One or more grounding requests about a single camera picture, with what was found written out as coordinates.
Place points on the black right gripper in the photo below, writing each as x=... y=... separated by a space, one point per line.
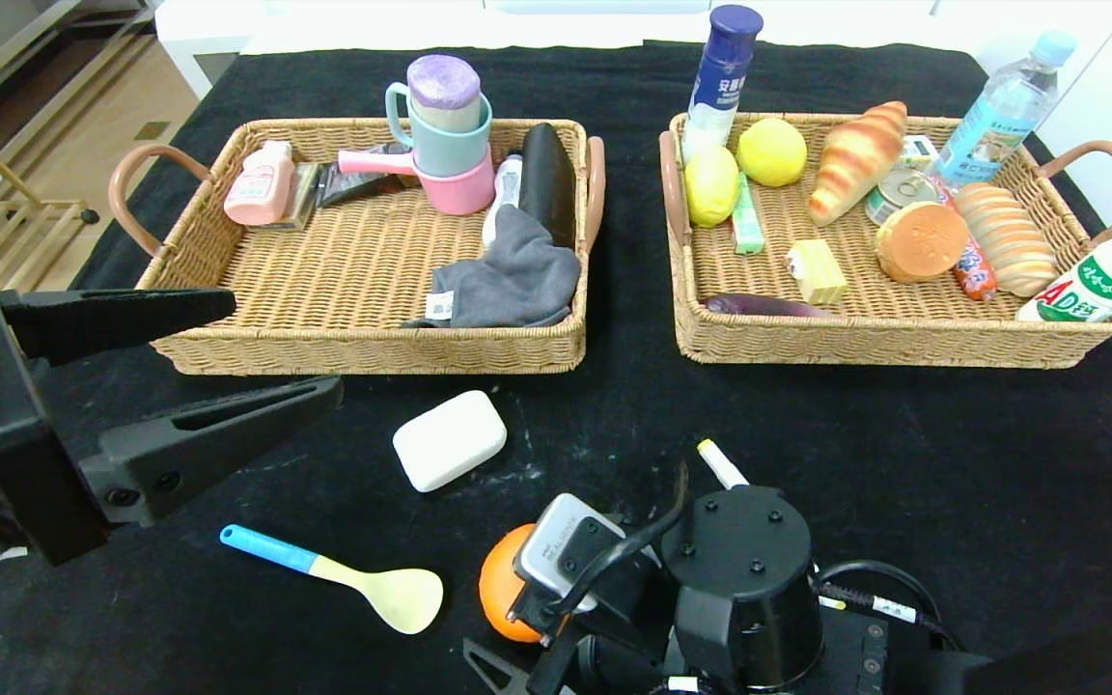
x=614 y=642

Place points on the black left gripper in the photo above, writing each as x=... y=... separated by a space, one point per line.
x=30 y=434

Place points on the orange mandarin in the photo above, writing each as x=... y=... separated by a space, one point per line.
x=498 y=584

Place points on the yellow butter block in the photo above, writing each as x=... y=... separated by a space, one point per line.
x=817 y=272

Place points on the round brown bun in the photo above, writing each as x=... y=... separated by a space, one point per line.
x=921 y=241

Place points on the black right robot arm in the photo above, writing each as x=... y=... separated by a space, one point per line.
x=744 y=579

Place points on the woven wicker basket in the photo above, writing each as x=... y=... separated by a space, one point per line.
x=344 y=261
x=807 y=333

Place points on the pink plastic bottle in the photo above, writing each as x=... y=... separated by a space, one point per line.
x=262 y=188

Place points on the silver foil packet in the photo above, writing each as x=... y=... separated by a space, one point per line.
x=295 y=198

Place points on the white soap bar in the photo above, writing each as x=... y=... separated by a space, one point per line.
x=448 y=441

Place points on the black plastic pouch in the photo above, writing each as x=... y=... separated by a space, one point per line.
x=348 y=185

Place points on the white marker pen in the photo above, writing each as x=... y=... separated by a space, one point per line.
x=720 y=465

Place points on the grey cloth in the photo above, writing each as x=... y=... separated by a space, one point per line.
x=508 y=280

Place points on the teal mug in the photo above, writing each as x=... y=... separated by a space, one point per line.
x=445 y=150

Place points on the white table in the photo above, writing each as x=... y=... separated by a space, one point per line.
x=324 y=24

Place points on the white tube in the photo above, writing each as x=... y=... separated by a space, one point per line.
x=508 y=183

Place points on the purple trash bag roll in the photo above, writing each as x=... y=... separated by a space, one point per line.
x=442 y=87

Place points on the black oblong case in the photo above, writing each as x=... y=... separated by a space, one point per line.
x=546 y=179

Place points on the purple eggplant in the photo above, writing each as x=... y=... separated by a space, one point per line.
x=768 y=306

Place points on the green gum pack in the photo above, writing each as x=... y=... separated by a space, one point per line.
x=747 y=227

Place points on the oval yellow lemon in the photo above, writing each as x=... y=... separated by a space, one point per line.
x=710 y=185

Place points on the round yellow fruit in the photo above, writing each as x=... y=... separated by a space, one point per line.
x=771 y=152

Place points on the red sausage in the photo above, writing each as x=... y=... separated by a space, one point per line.
x=976 y=272

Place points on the striped croissant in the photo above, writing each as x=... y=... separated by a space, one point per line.
x=850 y=159

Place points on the white bottle with blue cap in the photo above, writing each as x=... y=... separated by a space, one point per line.
x=722 y=87

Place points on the tin can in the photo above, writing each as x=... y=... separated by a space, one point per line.
x=903 y=188

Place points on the ridged long bread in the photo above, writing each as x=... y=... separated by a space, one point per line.
x=1010 y=236

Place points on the small white green carton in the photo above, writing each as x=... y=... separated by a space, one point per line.
x=921 y=152

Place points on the white green milk bottle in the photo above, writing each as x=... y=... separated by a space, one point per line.
x=1097 y=280

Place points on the clear water bottle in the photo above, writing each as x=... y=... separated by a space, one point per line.
x=1000 y=116

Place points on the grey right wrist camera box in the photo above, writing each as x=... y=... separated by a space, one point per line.
x=556 y=545

